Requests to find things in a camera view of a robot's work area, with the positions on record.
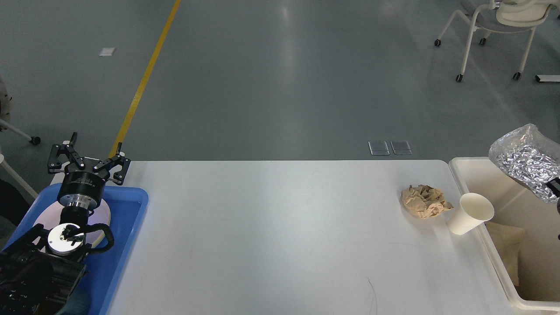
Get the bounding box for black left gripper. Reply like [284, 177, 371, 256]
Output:
[48, 132, 132, 208]

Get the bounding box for silver foil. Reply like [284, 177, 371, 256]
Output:
[488, 124, 560, 203]

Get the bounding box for pink plate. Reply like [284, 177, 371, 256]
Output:
[32, 199, 111, 243]

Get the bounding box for brown paper bag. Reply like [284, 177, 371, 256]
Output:
[485, 221, 525, 286]

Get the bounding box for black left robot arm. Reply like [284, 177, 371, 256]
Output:
[1, 133, 131, 315]

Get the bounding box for beige plastic bin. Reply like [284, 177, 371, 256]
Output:
[449, 157, 560, 315]

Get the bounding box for chair leg with caster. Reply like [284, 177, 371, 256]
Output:
[0, 119, 41, 146]

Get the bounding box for blue plastic tray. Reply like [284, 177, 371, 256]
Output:
[4, 184, 148, 315]

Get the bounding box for white paper cup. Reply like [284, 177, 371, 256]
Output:
[447, 192, 495, 235]

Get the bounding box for crumpled brown paper ball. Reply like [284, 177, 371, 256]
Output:
[400, 184, 454, 219]

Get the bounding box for dark teal mug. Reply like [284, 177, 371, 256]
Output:
[55, 288, 91, 315]

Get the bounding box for right clear floor plate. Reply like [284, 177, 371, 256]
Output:
[390, 140, 412, 155]

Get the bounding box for clear floor plate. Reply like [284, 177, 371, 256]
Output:
[368, 141, 390, 156]
[390, 140, 412, 155]

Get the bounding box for white rolling chair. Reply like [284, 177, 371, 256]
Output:
[434, 0, 559, 82]

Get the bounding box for left clear floor plate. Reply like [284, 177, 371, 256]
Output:
[368, 141, 390, 156]

